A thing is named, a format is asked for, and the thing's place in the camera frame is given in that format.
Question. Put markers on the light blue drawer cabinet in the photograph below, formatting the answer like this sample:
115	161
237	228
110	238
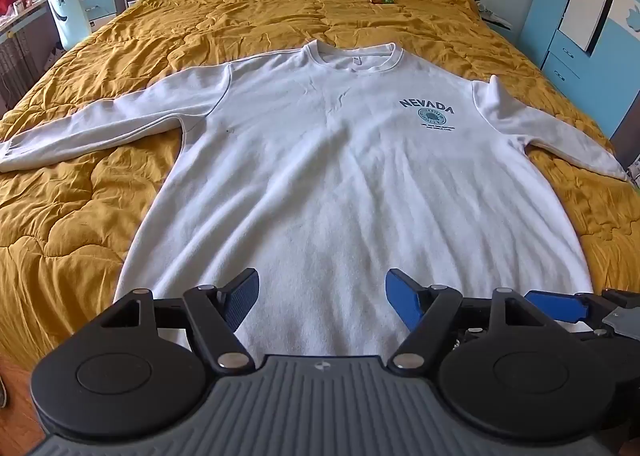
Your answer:
102	5

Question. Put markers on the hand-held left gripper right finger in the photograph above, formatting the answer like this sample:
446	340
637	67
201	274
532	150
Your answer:
403	297

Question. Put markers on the white printed sweatshirt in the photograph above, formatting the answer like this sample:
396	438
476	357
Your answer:
345	175

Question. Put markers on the white black sneaker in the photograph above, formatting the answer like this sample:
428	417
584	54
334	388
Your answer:
492	15

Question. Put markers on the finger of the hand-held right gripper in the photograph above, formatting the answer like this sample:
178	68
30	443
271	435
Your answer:
555	305

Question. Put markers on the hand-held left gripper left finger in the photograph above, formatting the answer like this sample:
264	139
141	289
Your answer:
243	297

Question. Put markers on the mustard yellow quilt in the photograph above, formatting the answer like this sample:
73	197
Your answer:
240	0

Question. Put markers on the light blue chair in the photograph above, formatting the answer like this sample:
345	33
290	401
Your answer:
67	5

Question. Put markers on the cluttered desk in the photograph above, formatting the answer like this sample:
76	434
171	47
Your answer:
20	45

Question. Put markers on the blue white wardrobe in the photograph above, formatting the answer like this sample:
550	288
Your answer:
585	10

